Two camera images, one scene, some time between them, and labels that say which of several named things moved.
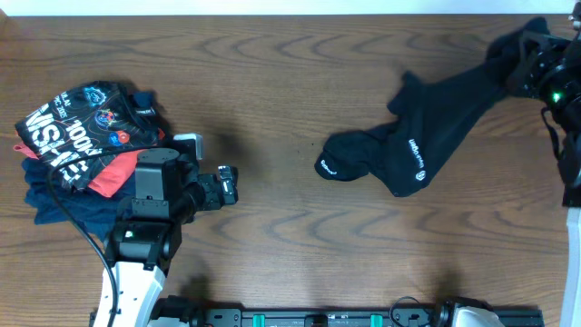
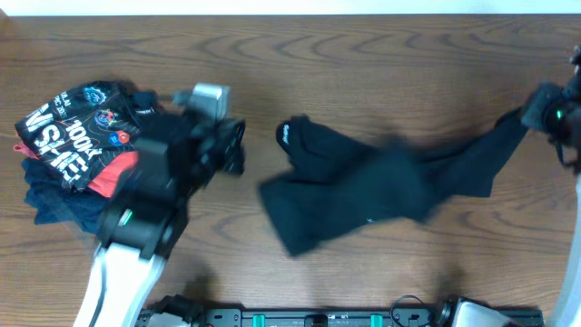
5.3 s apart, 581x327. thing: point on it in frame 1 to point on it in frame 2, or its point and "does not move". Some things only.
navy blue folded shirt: [96, 213] does not move
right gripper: [536, 61] to [534, 110]
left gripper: [230, 186] to [233, 134]
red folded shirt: [117, 171] does not move
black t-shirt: [430, 118] to [327, 186]
